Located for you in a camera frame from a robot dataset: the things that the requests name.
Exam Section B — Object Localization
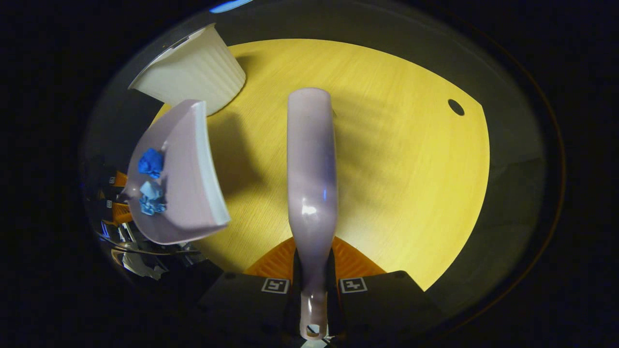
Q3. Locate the lilac dustpan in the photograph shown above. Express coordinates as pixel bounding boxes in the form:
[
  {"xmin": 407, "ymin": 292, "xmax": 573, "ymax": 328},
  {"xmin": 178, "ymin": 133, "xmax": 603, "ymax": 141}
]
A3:
[{"xmin": 121, "ymin": 100, "xmax": 232, "ymax": 245}]

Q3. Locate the dark blue paper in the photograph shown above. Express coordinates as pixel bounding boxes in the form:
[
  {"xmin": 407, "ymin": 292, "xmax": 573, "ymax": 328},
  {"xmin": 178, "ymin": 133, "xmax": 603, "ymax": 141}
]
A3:
[{"xmin": 138, "ymin": 148, "xmax": 165, "ymax": 179}]

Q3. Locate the light blue paper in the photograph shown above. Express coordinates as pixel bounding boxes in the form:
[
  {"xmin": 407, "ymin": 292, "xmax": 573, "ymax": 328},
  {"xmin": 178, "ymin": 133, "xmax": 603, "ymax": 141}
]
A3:
[{"xmin": 139, "ymin": 181, "xmax": 166, "ymax": 216}]

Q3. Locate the small lilac broom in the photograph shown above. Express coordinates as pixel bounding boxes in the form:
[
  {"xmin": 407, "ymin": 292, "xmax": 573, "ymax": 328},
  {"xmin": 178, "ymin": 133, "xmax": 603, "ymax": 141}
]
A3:
[{"xmin": 287, "ymin": 87, "xmax": 338, "ymax": 340}]

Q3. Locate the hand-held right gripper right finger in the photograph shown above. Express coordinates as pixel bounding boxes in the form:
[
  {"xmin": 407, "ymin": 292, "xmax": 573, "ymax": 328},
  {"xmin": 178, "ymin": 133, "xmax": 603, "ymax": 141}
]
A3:
[{"xmin": 329, "ymin": 236, "xmax": 443, "ymax": 336}]

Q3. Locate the white ribbed garbage bin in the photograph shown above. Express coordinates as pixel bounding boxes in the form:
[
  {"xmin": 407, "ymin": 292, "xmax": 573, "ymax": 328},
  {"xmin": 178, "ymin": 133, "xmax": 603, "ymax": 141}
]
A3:
[{"xmin": 128, "ymin": 23, "xmax": 246, "ymax": 116}]

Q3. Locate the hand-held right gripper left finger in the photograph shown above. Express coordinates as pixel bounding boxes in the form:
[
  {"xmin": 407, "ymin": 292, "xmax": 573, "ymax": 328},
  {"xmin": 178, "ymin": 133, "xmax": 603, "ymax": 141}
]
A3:
[{"xmin": 198, "ymin": 236, "xmax": 296, "ymax": 339}]

